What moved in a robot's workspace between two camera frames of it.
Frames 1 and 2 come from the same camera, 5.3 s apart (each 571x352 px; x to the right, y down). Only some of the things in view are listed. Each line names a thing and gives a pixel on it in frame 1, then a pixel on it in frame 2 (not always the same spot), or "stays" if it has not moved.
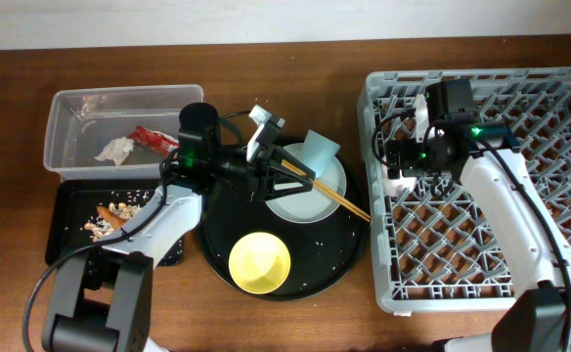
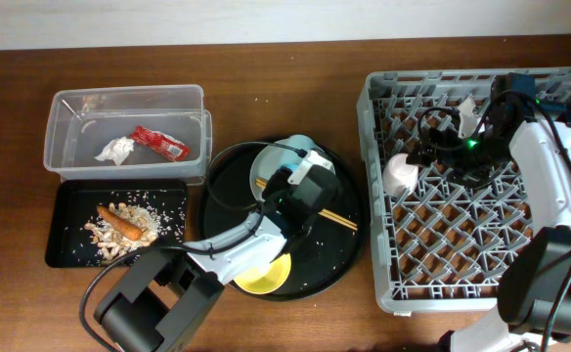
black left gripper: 266,170 -> 275,191
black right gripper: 408,153 -> 429,140
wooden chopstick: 327,193 -> 322,211
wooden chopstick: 329,190 -> 322,211
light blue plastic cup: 319,152 -> 298,141
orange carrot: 114,220 stays
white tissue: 116,151 stays
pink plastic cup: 393,186 stays
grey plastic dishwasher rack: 438,253 stays
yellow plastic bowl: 259,263 stays
